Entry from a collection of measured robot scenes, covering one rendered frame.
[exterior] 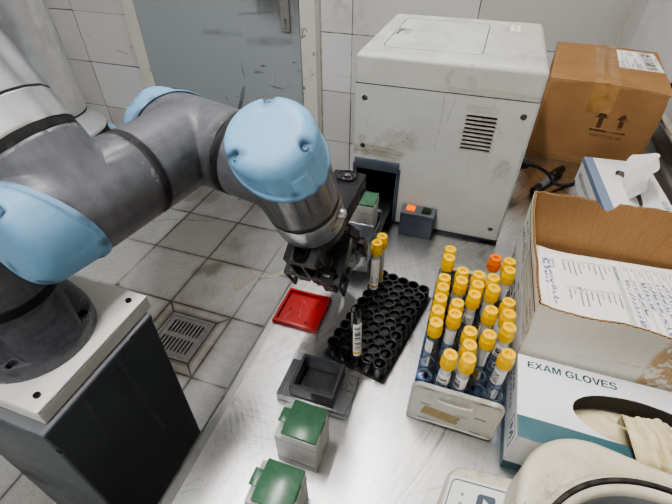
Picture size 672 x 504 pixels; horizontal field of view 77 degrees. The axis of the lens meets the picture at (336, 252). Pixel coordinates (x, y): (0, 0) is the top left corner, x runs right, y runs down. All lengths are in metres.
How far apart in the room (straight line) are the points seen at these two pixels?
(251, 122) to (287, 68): 1.86
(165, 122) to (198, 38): 2.02
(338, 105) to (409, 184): 1.49
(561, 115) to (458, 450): 0.79
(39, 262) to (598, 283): 0.64
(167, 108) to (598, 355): 0.50
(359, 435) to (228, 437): 0.15
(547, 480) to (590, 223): 0.41
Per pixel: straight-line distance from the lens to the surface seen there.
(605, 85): 1.09
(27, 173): 0.33
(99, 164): 0.34
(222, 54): 2.35
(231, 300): 1.91
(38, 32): 0.57
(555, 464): 0.44
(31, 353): 0.63
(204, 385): 1.67
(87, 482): 0.75
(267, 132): 0.33
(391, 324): 0.61
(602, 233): 0.74
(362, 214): 0.68
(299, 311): 0.64
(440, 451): 0.54
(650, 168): 0.95
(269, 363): 0.59
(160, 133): 0.37
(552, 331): 0.53
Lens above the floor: 1.36
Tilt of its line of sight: 41 degrees down
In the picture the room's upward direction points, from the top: straight up
